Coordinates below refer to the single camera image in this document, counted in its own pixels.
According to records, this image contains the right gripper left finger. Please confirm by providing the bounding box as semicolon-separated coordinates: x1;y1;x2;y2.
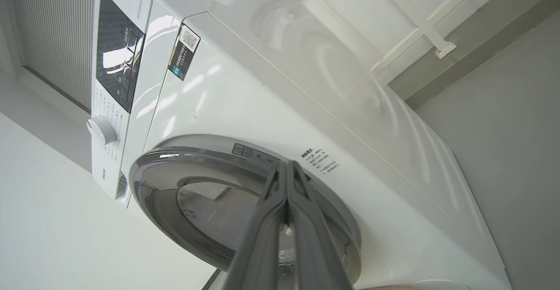
222;162;288;290

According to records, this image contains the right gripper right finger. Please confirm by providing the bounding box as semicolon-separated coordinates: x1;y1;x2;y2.
287;161;353;290

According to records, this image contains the round glass washing machine door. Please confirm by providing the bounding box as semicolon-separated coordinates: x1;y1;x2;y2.
129;134;363;285

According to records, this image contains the white front-load washing machine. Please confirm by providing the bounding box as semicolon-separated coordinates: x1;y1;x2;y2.
86;0;512;290

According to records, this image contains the grey warning label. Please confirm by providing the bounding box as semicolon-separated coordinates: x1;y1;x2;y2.
232;143;280;164

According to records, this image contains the white round control knob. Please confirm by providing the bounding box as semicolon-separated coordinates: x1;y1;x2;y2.
86;115;119;145

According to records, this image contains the black QR code sticker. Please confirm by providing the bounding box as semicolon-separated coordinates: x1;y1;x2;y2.
168;24;201;81

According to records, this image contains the black control display panel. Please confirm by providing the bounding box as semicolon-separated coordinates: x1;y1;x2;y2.
95;0;145;113

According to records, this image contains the white metal frame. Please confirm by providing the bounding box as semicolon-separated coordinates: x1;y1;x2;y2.
276;0;493;74

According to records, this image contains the ribbed grey wall panel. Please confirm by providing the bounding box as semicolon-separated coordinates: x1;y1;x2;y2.
9;0;96;113

